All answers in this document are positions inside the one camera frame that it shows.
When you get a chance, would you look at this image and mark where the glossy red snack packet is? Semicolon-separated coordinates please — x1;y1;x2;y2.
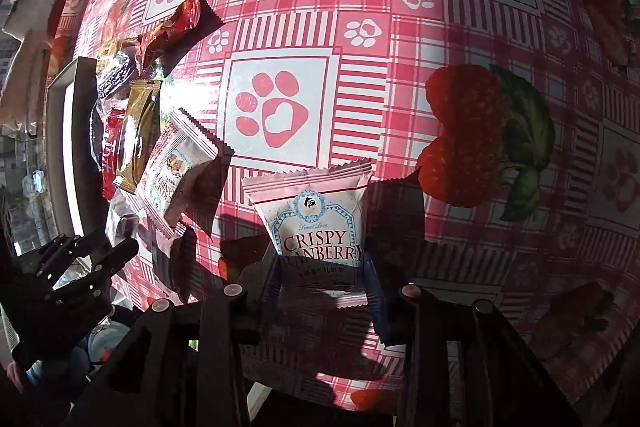
101;113;127;202

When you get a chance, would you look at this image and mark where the black snack packet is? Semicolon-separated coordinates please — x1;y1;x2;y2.
96;48;140;102

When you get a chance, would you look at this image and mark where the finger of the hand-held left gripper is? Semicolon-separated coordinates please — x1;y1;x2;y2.
37;231;107;280
75;237;141;293

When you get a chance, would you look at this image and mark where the strawberry print checked tablecloth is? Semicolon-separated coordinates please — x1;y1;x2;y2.
47;0;640;413

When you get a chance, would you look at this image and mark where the white blue-lace packet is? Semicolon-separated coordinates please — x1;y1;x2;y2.
242;158;374;311

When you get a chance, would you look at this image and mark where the silver snack packet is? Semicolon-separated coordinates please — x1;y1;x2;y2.
104;189;147;260

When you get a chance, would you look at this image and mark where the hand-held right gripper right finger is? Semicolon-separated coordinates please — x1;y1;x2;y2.
364;256;581;427

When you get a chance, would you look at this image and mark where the red snack packet gold label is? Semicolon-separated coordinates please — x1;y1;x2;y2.
136;0;227;74

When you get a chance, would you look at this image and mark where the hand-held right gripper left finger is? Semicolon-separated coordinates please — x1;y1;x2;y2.
65;251;284;427

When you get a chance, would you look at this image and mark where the white cardboard box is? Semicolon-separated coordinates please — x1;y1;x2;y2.
46;56;118;260

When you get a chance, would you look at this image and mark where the white snack packet cookie picture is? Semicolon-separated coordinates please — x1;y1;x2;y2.
136;108;236;240

